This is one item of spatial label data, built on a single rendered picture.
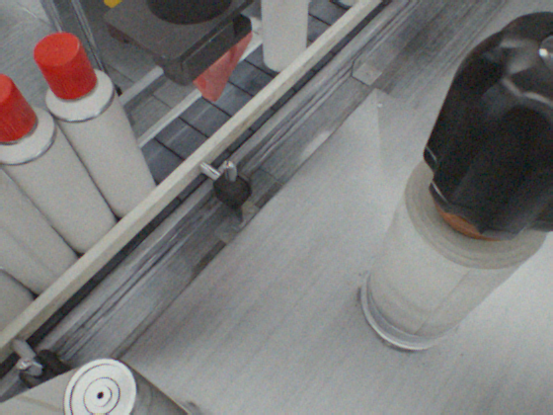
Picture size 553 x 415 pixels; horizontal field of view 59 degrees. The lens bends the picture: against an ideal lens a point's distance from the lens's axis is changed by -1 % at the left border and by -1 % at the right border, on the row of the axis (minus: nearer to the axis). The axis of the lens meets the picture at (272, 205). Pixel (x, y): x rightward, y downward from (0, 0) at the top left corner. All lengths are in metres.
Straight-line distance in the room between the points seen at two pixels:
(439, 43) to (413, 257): 0.48
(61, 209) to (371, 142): 0.32
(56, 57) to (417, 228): 0.26
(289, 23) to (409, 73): 0.21
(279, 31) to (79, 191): 0.28
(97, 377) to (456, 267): 0.20
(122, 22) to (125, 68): 0.38
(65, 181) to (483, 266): 0.30
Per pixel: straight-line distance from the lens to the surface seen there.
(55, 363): 0.45
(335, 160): 0.54
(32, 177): 0.40
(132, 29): 0.34
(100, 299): 0.50
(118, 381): 0.27
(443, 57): 0.74
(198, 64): 0.33
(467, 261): 0.30
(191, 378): 0.45
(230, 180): 0.47
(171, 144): 0.56
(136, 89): 0.51
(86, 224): 0.47
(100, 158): 0.43
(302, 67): 0.58
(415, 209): 0.30
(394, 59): 0.72
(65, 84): 0.38
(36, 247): 0.44
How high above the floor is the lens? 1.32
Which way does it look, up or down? 61 degrees down
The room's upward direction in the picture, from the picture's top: 2 degrees counter-clockwise
